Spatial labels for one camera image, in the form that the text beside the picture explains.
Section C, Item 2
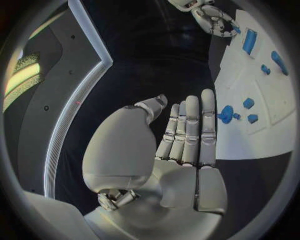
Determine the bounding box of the long blue cylinder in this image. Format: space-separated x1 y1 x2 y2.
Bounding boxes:
270 50 290 77

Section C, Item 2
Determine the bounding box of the blue gear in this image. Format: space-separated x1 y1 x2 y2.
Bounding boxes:
216 105 242 125

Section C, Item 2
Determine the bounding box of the blue rectangular block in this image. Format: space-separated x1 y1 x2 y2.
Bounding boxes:
241 28 259 56

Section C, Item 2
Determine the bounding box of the blue plug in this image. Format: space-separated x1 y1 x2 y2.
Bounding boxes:
242 97 255 110

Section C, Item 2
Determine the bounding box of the small blue peg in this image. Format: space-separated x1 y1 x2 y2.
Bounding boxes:
260 63 272 76

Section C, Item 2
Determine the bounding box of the white task board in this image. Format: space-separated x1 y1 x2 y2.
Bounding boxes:
208 9 298 161

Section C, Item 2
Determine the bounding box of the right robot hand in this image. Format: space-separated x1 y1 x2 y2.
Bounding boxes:
190 4 240 38

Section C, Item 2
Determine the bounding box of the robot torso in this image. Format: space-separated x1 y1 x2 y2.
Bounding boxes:
2 0 114 200

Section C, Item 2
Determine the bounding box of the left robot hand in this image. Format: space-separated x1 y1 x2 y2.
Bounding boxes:
81 88 229 240

